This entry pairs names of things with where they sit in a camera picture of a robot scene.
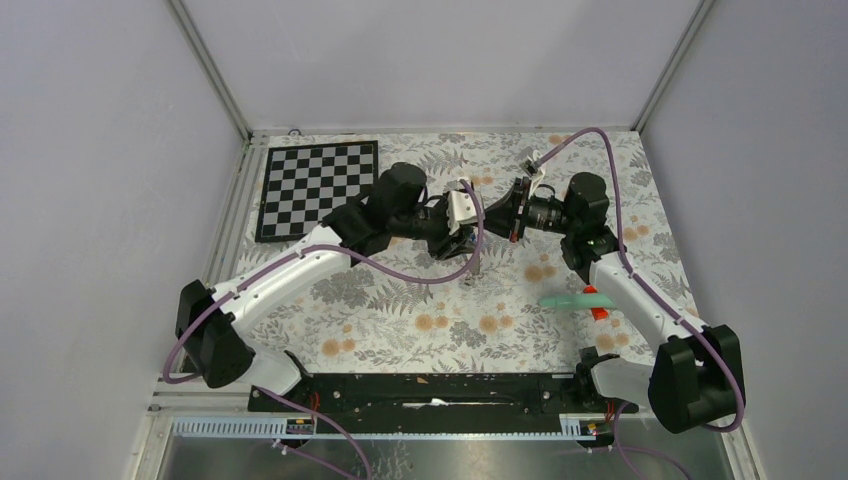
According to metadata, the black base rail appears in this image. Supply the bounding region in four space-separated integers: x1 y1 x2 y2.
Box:
248 373 621 430

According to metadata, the black white checkerboard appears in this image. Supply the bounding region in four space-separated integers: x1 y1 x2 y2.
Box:
254 140 379 243

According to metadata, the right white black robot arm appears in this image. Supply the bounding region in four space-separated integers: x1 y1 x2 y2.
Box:
485 173 745 433

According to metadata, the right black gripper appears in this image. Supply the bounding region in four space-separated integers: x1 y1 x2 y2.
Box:
473 177 578 244

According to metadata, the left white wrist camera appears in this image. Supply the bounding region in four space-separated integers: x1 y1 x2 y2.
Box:
446 190 485 235

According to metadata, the teal cylindrical tool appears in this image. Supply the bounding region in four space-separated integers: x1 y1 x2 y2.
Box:
537 293 616 310

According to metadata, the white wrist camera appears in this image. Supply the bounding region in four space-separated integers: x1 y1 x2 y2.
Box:
446 190 485 235
520 148 545 196

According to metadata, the floral table mat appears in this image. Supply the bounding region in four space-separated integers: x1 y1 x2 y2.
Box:
250 131 696 373

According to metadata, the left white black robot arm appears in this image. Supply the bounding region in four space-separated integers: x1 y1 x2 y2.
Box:
163 162 485 411

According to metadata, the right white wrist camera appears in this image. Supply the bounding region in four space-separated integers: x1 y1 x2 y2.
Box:
520 148 545 196

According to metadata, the orange plastic piece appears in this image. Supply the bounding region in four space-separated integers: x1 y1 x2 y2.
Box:
583 285 609 321

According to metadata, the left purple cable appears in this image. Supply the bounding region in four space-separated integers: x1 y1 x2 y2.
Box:
162 178 486 480

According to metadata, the slotted cable duct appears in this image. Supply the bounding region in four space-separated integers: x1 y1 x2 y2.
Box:
172 412 603 441

